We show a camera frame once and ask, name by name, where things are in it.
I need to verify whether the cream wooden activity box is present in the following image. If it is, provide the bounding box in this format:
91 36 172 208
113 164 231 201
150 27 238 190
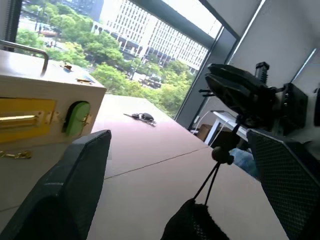
0 48 107 213

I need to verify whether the green rounded box door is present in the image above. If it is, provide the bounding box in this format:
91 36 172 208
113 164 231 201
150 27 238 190
64 100 92 136

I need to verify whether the black drawstring pouch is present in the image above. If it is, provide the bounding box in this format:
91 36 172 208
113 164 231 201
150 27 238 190
162 119 241 240

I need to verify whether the white side table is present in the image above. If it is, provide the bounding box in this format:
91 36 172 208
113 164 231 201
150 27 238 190
209 109 251 149

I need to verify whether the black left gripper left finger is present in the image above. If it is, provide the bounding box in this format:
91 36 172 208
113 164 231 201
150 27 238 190
0 129 112 240

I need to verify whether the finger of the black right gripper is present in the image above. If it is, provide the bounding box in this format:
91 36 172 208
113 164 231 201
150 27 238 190
207 63 271 94
204 72 276 127

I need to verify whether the brown cardboard box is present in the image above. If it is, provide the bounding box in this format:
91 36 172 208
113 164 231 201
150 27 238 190
196 123 214 142

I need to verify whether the silver metal box handle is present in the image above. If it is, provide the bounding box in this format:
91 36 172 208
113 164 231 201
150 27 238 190
0 39 50 77

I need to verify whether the yellow drawer with gold handle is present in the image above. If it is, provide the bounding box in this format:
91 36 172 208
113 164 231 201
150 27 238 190
0 97 57 145

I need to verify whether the blue plastic bag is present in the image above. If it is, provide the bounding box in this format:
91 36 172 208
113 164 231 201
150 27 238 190
229 147 259 178

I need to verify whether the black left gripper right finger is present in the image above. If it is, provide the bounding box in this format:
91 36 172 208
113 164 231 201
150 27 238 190
246 128 320 240

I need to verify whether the black key bundle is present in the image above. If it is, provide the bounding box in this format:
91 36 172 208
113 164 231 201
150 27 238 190
123 112 158 128

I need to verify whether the white cable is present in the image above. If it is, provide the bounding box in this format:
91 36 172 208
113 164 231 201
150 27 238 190
198 110 213 126

